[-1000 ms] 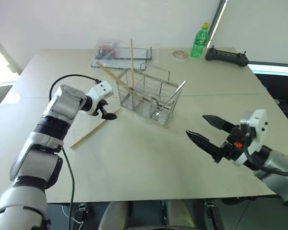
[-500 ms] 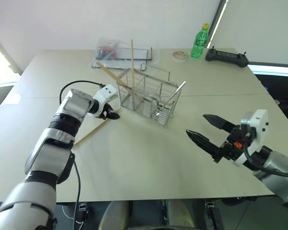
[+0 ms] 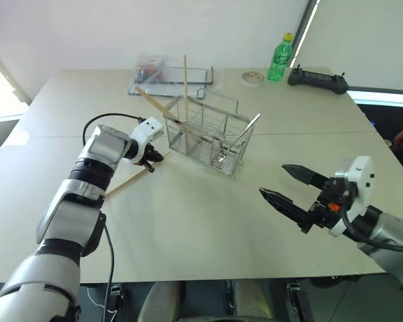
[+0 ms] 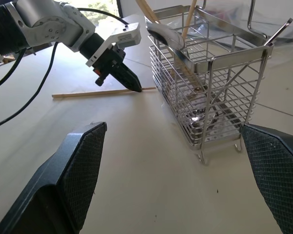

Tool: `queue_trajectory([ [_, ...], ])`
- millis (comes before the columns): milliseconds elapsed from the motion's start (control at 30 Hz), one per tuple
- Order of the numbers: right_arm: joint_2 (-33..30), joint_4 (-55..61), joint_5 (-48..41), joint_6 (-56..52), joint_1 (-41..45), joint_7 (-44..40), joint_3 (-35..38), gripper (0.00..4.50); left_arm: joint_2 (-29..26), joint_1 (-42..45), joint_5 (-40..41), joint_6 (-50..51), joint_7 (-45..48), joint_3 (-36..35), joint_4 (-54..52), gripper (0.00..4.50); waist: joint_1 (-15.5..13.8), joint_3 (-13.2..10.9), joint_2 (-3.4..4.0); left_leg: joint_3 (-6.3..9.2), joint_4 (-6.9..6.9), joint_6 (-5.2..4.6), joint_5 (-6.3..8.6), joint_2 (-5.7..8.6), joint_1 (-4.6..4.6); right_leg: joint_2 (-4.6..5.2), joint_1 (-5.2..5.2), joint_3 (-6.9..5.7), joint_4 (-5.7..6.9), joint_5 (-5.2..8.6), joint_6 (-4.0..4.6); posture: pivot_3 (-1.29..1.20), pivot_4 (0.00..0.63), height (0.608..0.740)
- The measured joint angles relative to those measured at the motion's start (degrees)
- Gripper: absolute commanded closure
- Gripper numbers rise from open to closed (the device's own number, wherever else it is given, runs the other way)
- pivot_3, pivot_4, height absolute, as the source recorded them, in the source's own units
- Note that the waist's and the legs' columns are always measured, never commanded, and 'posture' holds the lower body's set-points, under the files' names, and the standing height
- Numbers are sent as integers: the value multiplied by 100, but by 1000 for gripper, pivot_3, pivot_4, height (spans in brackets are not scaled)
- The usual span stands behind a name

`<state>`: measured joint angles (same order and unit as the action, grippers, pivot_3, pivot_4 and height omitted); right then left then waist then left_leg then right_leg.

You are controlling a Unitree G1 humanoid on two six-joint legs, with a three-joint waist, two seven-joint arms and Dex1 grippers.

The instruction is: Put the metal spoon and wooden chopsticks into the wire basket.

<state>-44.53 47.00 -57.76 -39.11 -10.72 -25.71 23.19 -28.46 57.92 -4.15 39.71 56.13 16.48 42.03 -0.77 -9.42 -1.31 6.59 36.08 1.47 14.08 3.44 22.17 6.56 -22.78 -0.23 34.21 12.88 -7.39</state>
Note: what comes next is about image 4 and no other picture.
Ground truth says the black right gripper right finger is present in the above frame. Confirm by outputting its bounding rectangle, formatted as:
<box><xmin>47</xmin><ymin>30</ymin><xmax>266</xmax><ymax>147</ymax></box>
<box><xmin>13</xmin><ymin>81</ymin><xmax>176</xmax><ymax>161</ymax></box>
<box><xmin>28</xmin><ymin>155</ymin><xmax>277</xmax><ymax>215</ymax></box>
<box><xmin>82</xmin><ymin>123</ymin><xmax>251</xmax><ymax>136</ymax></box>
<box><xmin>239</xmin><ymin>122</ymin><xmax>293</xmax><ymax>234</ymax></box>

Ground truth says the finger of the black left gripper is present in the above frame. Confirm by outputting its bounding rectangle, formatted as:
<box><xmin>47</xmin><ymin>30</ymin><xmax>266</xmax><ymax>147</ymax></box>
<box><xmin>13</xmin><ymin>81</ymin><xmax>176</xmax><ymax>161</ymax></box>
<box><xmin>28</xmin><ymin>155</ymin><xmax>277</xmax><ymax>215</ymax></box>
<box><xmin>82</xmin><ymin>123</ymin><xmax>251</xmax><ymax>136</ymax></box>
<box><xmin>111</xmin><ymin>65</ymin><xmax>143</xmax><ymax>93</ymax></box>
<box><xmin>117</xmin><ymin>62</ymin><xmax>143</xmax><ymax>91</ymax></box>

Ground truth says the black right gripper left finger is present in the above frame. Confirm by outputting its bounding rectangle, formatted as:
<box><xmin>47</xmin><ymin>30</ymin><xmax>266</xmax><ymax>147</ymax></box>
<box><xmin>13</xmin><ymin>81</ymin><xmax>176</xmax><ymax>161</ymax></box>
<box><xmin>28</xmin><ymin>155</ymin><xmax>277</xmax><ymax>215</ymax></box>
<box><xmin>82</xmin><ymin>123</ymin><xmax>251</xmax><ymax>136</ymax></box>
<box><xmin>0</xmin><ymin>121</ymin><xmax>108</xmax><ymax>234</ymax></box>

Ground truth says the wooden chopstick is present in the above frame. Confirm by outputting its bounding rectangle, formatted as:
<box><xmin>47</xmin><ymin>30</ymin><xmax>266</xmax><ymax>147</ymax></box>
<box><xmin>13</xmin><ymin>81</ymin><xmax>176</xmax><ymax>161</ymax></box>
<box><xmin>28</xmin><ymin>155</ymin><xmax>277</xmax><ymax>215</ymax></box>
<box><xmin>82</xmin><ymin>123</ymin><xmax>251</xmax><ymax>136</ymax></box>
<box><xmin>180</xmin><ymin>0</ymin><xmax>199</xmax><ymax>41</ymax></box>
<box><xmin>135</xmin><ymin>0</ymin><xmax>207</xmax><ymax>95</ymax></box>
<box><xmin>140</xmin><ymin>0</ymin><xmax>207</xmax><ymax>95</ymax></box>
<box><xmin>51</xmin><ymin>86</ymin><xmax>157</xmax><ymax>99</ymax></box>

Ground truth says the steel spoon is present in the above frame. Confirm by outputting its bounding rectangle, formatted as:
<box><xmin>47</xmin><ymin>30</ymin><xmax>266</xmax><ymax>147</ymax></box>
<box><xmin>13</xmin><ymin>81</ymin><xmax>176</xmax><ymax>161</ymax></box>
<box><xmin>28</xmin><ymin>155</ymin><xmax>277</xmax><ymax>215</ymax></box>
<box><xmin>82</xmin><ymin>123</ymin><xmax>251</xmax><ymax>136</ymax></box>
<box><xmin>146</xmin><ymin>20</ymin><xmax>207</xmax><ymax>92</ymax></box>

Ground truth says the clear plastic bag with contents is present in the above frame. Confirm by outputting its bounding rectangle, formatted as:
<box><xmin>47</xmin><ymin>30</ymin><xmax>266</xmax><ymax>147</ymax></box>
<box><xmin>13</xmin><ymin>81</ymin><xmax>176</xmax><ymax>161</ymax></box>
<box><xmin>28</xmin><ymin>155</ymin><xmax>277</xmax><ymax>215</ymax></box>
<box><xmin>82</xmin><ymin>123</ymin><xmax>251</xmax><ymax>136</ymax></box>
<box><xmin>200</xmin><ymin>0</ymin><xmax>293</xmax><ymax>52</ymax></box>

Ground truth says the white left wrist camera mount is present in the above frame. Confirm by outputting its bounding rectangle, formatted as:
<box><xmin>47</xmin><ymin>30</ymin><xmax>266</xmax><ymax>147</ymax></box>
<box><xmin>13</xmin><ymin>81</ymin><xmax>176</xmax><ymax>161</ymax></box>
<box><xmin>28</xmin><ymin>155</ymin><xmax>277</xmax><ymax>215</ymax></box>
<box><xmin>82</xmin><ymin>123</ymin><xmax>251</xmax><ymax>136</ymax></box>
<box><xmin>85</xmin><ymin>22</ymin><xmax>143</xmax><ymax>68</ymax></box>

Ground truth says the black window frame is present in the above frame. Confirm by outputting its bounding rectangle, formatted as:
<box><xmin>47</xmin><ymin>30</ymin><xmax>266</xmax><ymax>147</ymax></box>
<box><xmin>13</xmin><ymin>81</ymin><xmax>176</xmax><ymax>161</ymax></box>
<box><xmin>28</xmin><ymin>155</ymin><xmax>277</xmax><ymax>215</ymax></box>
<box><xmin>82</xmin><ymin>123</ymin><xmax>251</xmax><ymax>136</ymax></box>
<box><xmin>115</xmin><ymin>0</ymin><xmax>125</xmax><ymax>20</ymax></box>

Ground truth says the steel wire cutlery basket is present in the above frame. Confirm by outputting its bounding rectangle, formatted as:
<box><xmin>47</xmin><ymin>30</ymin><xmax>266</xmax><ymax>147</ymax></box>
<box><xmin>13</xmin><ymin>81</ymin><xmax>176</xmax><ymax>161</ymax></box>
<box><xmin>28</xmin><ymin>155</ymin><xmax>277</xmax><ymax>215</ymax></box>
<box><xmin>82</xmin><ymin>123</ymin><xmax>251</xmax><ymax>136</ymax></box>
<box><xmin>145</xmin><ymin>0</ymin><xmax>275</xmax><ymax>167</ymax></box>

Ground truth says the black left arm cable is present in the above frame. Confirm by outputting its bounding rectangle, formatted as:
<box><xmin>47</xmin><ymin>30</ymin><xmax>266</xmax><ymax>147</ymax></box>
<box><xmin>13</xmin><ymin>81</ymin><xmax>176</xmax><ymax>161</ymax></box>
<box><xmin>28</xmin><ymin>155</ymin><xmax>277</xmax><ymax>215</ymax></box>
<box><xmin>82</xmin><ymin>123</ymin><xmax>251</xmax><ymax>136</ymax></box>
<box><xmin>0</xmin><ymin>8</ymin><xmax>129</xmax><ymax>130</ymax></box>

